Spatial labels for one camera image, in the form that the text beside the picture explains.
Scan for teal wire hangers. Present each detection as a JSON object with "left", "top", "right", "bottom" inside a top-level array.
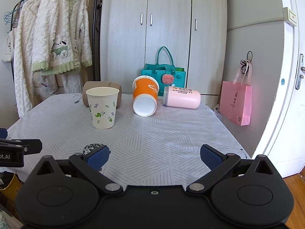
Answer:
[{"left": 3, "top": 1, "right": 25, "bottom": 27}]

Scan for black hair ties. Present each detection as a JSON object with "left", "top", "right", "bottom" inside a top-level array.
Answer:
[{"left": 239, "top": 51, "right": 253, "bottom": 75}]

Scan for clear plastic bag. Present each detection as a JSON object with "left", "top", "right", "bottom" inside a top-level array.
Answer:
[{"left": 35, "top": 73, "right": 59, "bottom": 95}]

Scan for black metal stand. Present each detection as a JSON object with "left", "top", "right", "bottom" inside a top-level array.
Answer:
[{"left": 92, "top": 0, "right": 103, "bottom": 82}]

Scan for white door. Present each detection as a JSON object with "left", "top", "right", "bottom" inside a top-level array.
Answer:
[{"left": 252, "top": 0, "right": 305, "bottom": 178}]

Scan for brown paper cup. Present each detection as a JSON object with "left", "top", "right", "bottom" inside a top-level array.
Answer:
[{"left": 82, "top": 81, "right": 122, "bottom": 108}]

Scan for silver door handle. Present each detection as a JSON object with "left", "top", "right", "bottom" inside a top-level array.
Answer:
[{"left": 295, "top": 54, "right": 305, "bottom": 91}]

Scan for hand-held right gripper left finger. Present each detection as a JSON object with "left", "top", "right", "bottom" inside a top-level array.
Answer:
[{"left": 31, "top": 144, "right": 124, "bottom": 195}]

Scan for patterned white tablecloth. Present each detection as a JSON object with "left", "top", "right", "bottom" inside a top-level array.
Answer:
[{"left": 0, "top": 92, "right": 252, "bottom": 189}]

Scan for pink tumbler cup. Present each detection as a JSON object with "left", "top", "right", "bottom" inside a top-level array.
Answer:
[{"left": 163, "top": 86, "right": 201, "bottom": 109}]

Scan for white floral paper cup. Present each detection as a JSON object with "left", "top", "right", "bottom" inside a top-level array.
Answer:
[{"left": 86, "top": 87, "right": 120, "bottom": 129}]

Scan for orange paper cup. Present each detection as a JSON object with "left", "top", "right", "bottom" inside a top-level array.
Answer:
[{"left": 132, "top": 76, "right": 160, "bottom": 117}]

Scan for teal felt tote bag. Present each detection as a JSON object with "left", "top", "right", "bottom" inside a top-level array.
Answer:
[{"left": 140, "top": 46, "right": 186, "bottom": 93}]

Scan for yellow boot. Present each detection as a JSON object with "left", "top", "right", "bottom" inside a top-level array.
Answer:
[{"left": 0, "top": 171, "right": 23, "bottom": 197}]

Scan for pink paper bag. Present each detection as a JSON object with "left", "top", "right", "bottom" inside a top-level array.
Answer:
[{"left": 219, "top": 61, "right": 252, "bottom": 126}]

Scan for green-trimmed fluffy jacket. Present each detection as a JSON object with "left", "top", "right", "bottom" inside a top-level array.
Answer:
[{"left": 31, "top": 0, "right": 93, "bottom": 75}]

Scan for grey wooden wardrobe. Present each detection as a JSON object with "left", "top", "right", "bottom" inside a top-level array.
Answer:
[{"left": 100, "top": 0, "right": 228, "bottom": 96}]

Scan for white fluffy robe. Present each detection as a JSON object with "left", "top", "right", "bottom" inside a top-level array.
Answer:
[{"left": 13, "top": 0, "right": 84, "bottom": 119}]

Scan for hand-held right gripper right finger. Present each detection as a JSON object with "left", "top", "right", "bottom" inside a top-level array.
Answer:
[{"left": 186, "top": 144, "right": 278, "bottom": 195}]

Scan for beige wall box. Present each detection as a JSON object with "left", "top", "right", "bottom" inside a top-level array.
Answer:
[{"left": 283, "top": 7, "right": 298, "bottom": 27}]

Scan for white canvas tote bag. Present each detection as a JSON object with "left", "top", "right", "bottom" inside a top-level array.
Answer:
[{"left": 2, "top": 29, "right": 15, "bottom": 64}]

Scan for pink watermelon charm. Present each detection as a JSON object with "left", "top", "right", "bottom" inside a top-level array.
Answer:
[{"left": 161, "top": 73, "right": 177, "bottom": 86}]

